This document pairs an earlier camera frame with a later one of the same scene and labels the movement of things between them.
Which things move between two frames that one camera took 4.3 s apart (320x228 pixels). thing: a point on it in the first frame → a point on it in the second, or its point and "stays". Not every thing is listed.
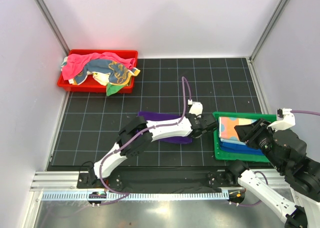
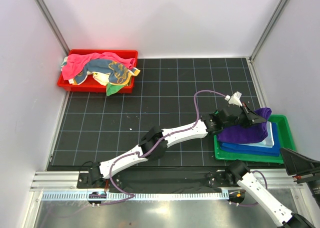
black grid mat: [87, 125] stays
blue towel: [239, 148] stays
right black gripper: [248, 133] → [294, 162]
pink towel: [73, 63] stays
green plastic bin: [221, 154] stays
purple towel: [150, 115] → [255, 132]
